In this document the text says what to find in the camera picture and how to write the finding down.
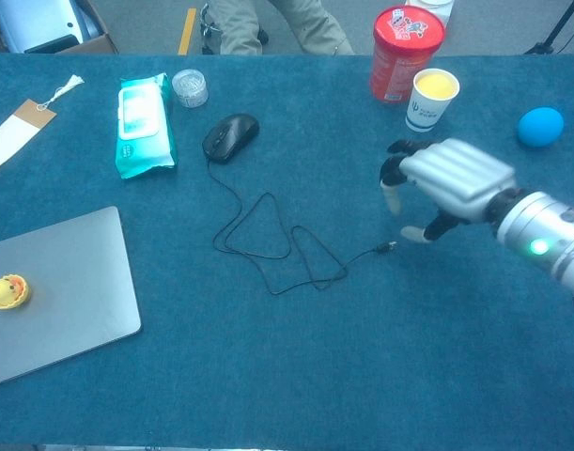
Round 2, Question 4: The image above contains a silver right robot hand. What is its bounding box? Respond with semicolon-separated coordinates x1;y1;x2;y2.
379;137;518;244

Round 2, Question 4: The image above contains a black computer mouse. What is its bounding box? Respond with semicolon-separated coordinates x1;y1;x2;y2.
201;112;260;165

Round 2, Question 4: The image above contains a white paper cup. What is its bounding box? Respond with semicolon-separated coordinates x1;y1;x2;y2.
405;67;461;133

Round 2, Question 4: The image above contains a blue ball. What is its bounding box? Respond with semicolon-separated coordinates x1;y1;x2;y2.
517;106;566;151

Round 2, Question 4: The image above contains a red cylindrical canister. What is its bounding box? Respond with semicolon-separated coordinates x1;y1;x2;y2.
369;5;445;104

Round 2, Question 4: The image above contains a white container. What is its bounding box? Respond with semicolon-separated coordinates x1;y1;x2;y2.
403;0;456;28

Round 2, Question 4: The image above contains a black tripod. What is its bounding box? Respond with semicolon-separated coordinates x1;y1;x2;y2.
522;0;574;55

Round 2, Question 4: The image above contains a teal tablecloth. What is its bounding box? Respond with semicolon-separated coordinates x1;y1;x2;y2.
0;52;574;448

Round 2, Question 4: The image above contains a person in beige trousers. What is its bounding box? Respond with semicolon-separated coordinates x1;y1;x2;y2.
206;0;356;56

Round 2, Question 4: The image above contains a clear toothpick jar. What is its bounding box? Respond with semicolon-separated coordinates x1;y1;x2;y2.
171;69;209;110

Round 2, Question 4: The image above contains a yellow floor tape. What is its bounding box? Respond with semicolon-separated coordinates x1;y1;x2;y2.
177;8;198;56

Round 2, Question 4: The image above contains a teal wet wipes pack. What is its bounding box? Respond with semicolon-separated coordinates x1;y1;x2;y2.
114;71;179;180

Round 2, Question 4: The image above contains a cardboard box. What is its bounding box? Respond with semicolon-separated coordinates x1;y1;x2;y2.
0;0;120;55

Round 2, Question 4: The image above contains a silver laptop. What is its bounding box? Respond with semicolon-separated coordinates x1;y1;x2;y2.
0;205;143;389

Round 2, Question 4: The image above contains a white bookmark with tassel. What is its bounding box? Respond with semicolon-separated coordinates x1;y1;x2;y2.
0;73;86;179

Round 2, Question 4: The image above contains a yellow chick toy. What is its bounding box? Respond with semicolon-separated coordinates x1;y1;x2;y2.
0;273;34;311

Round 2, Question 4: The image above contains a thin black wire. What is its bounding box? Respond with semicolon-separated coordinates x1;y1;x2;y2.
206;157;399;297

